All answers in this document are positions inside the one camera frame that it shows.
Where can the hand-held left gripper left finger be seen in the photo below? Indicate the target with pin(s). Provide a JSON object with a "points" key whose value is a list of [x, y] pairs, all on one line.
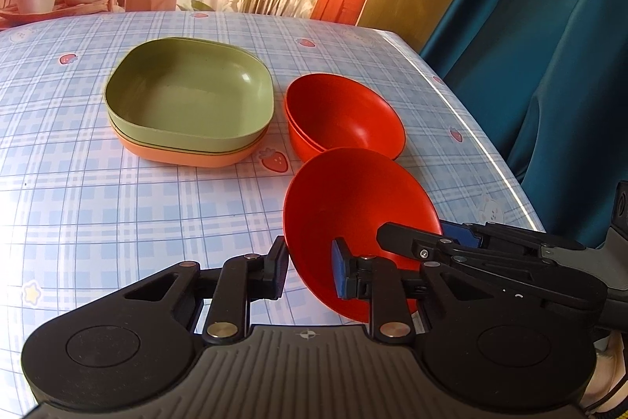
{"points": [[280, 271]]}

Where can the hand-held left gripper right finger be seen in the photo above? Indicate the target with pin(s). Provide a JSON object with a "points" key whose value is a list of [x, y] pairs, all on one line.
{"points": [[338, 269]]}

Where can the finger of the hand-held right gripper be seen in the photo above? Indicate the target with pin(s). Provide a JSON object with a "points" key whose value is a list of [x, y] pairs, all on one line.
{"points": [[407, 240], [510, 237]]}

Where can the red bowl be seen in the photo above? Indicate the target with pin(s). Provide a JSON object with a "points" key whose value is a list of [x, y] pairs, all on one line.
{"points": [[343, 114], [343, 203], [299, 141]]}

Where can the orange square plate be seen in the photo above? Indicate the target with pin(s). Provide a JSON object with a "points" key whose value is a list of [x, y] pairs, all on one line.
{"points": [[196, 160]]}

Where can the green square plate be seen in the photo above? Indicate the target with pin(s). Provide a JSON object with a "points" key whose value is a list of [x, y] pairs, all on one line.
{"points": [[196, 100], [142, 139]]}

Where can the blue curtain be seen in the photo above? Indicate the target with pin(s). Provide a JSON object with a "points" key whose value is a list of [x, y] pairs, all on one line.
{"points": [[539, 55]]}

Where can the blue checked tablecloth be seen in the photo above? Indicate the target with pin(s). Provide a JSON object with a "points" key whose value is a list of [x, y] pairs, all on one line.
{"points": [[98, 183]]}

